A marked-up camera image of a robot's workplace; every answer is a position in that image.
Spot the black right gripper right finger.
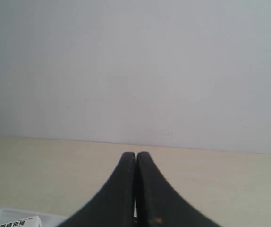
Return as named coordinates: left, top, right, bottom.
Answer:
left=135, top=152, right=217, bottom=227

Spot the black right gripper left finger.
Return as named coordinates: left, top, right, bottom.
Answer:
left=61, top=152, right=136, bottom=227

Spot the white and red medicine box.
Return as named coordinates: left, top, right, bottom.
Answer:
left=0, top=216, right=42, bottom=227

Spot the white plastic tray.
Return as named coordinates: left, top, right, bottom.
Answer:
left=0, top=208, right=68, bottom=227

